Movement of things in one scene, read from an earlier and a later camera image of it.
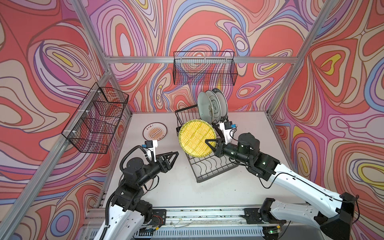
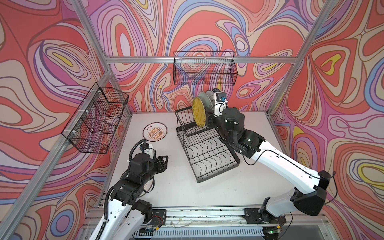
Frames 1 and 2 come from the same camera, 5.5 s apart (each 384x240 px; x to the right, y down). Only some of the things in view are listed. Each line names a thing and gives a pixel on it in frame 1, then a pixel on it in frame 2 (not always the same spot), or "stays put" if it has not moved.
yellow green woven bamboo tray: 192,137 -> 198,111
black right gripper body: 230,150 -> 212,121
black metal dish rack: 207,166 stays put
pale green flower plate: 205,107 stays put
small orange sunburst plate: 155,131 stays put
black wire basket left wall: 93,126 stays put
